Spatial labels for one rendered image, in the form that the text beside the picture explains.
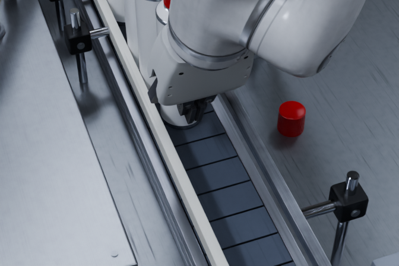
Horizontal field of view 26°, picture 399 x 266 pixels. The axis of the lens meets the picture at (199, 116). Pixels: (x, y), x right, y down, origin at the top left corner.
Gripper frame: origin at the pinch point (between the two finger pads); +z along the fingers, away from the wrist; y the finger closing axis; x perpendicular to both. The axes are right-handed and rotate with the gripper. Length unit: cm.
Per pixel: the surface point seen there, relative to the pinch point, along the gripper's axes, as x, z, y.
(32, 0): -28.2, 16.9, 11.8
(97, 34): -16.7, 9.8, 6.0
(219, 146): 3.8, 5.3, -2.7
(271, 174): 12.5, -6.5, -3.5
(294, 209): 17.0, -8.2, -3.8
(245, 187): 10.2, 3.0, -3.2
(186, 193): 10.1, -0.7, 4.1
